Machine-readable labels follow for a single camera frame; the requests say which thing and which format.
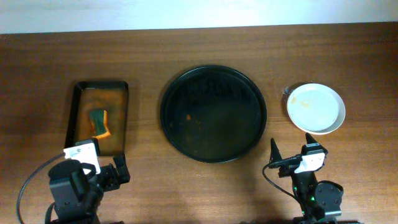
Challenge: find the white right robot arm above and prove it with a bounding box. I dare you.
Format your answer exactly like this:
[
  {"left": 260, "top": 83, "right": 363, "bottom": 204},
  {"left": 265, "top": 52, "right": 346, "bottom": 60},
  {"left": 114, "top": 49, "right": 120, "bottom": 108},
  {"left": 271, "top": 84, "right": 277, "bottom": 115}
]
[{"left": 262, "top": 133, "right": 343, "bottom": 223}]

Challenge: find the orange green scrub sponge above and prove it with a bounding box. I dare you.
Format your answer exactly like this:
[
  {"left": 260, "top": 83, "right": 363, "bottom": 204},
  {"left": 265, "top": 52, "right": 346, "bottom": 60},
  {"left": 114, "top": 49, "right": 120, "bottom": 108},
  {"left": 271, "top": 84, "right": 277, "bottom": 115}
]
[{"left": 89, "top": 109, "right": 111, "bottom": 139}]

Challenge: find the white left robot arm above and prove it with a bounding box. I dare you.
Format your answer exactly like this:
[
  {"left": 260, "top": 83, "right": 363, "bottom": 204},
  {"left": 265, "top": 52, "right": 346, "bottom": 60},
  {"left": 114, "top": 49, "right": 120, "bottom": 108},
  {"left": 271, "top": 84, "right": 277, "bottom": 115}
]
[{"left": 45, "top": 155, "right": 131, "bottom": 223}]

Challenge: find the white plate with small stains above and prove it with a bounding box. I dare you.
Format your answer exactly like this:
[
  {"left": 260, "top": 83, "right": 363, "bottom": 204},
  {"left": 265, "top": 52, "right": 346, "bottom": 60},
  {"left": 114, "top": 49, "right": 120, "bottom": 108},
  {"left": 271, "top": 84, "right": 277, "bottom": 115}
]
[{"left": 286, "top": 83, "right": 346, "bottom": 135}]

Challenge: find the round black serving tray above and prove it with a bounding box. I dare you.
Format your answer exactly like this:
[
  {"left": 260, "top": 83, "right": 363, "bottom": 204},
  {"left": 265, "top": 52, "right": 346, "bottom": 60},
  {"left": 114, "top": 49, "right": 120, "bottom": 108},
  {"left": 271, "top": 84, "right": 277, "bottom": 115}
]
[{"left": 159, "top": 65, "right": 267, "bottom": 163}]

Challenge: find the black rectangular water tray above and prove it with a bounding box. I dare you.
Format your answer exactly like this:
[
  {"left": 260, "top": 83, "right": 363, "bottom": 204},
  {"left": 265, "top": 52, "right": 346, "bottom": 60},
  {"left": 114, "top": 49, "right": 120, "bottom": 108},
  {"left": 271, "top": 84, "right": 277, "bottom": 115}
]
[{"left": 65, "top": 80, "right": 129, "bottom": 156}]

